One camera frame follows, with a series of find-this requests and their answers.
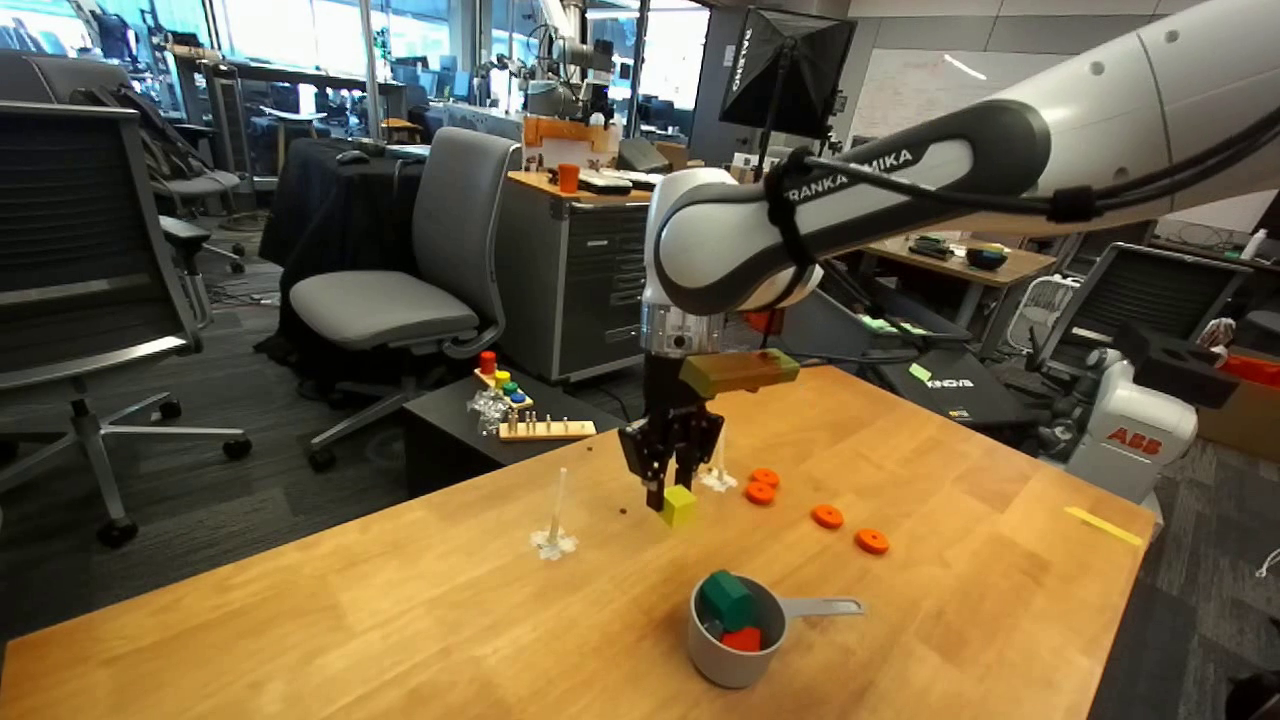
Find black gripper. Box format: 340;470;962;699
619;357;724;510

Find yellow block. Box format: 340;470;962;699
659;484;697;526

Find green block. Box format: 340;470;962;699
697;570;758;631

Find orange block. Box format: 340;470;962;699
721;623;766;653

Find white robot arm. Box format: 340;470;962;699
619;0;1280;502

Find white ABB robot base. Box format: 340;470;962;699
1070;349;1195;502

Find stacked orange rings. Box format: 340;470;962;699
740;464;783;510

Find colorful toy block set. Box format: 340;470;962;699
470;353;597;443

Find gray drawer cabinet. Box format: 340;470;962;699
495;173;650;384

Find gray office chair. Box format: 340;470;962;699
287;127;517;470

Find yellow tape strip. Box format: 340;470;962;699
1066;502;1147;546

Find black mesh office chair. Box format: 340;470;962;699
0;101;252;546

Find tan wrist camera box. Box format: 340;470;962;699
680;349;800;396

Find gray pot with handle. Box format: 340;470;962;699
684;569;866;692

